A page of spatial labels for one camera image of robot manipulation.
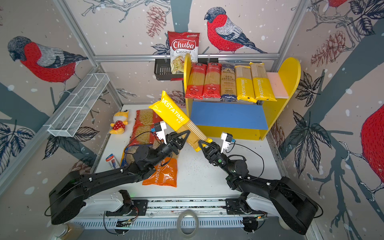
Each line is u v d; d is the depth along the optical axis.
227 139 0.62
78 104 0.78
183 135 0.60
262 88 0.68
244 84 0.71
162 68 0.95
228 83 0.71
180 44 0.82
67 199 0.41
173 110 0.55
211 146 0.62
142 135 0.98
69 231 0.61
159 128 0.57
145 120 1.07
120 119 1.04
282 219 0.44
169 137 0.59
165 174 0.80
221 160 0.62
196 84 0.72
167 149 0.58
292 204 0.42
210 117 0.97
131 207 0.67
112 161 0.89
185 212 0.73
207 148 0.67
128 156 0.89
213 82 0.71
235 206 0.73
